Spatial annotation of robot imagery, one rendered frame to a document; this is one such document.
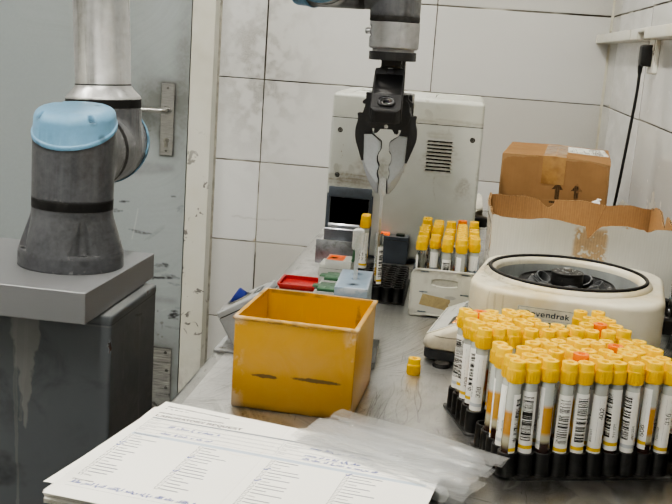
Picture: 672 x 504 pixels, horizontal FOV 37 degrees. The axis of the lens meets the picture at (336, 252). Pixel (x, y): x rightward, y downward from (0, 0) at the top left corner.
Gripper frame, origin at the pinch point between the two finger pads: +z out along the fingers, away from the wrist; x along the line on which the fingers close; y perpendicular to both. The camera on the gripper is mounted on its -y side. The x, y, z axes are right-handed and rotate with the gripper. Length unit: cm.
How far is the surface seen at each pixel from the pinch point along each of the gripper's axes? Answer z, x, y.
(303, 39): -21, 40, 161
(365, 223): 7.8, 3.1, 9.4
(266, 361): 12, 7, -53
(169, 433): 16, 13, -65
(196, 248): 47, 71, 155
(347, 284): 7.6, 0.7, -33.8
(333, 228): 10.7, 9.4, 18.2
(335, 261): 10.1, 5.2, -10.3
